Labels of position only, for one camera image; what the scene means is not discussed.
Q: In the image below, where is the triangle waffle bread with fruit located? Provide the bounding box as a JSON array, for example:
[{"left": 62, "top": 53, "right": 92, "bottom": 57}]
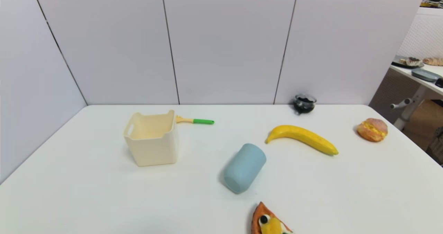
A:
[{"left": 251, "top": 201, "right": 294, "bottom": 234}]

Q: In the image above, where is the round cream puff bread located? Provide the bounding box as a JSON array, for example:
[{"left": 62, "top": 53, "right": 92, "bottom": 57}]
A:
[{"left": 356, "top": 118, "right": 388, "bottom": 143}]

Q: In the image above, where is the light blue cup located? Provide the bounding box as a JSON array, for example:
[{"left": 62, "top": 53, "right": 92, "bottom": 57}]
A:
[{"left": 223, "top": 143, "right": 267, "bottom": 194}]

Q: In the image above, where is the cream plastic basket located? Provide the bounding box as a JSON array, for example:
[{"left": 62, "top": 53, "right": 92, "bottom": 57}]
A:
[{"left": 123, "top": 110, "right": 179, "bottom": 167}]

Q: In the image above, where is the yellow banana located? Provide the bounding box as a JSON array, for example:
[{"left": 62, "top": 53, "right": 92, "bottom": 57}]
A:
[{"left": 265, "top": 125, "right": 339, "bottom": 156}]

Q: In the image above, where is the perforated side panel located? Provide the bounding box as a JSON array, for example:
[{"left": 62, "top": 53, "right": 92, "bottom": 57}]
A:
[{"left": 369, "top": 68, "right": 421, "bottom": 124}]

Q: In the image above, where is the dark plate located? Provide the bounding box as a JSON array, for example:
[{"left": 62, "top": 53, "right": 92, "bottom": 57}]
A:
[{"left": 392, "top": 55, "right": 425, "bottom": 69}]

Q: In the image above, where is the white side table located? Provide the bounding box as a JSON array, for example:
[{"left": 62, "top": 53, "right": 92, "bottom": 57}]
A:
[{"left": 389, "top": 63, "right": 443, "bottom": 131}]

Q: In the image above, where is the chocolate topped pastry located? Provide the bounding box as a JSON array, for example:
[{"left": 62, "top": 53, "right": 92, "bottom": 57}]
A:
[{"left": 400, "top": 57, "right": 421, "bottom": 67}]

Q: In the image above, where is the grey oval tray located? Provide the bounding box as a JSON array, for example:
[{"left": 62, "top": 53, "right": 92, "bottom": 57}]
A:
[{"left": 411, "top": 68, "right": 442, "bottom": 82}]

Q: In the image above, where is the green handled brush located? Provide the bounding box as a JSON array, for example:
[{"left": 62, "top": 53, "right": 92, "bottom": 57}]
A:
[{"left": 175, "top": 115, "right": 215, "bottom": 125}]

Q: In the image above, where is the white table crank handle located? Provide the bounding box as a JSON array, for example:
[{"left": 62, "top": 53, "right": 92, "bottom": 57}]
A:
[{"left": 390, "top": 98, "right": 414, "bottom": 110}]

